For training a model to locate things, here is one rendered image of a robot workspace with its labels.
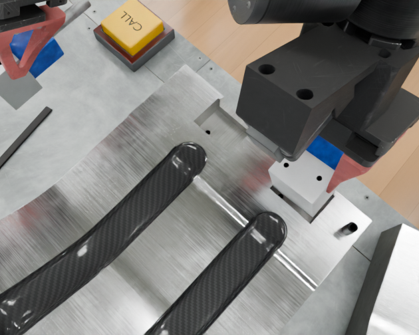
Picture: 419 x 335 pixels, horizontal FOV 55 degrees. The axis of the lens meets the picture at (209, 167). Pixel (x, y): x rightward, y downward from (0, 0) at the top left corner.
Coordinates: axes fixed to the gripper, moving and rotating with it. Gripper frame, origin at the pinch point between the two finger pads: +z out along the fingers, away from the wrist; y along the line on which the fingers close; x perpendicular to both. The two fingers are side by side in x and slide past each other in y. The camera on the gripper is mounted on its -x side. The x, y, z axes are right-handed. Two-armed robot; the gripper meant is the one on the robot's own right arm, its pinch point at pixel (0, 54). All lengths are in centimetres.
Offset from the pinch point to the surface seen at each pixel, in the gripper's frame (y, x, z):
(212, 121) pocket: 16.6, 14.7, 2.5
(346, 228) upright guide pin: 34.7, 12.0, -0.8
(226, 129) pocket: 18.4, 15.0, 2.3
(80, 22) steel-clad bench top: -10.0, 18.3, 8.0
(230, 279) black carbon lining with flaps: 29.9, 3.5, 6.1
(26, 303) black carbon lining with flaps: 18.3, -10.2, 9.8
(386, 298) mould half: 42.6, 13.1, 3.9
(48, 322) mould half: 21.0, -10.0, 9.3
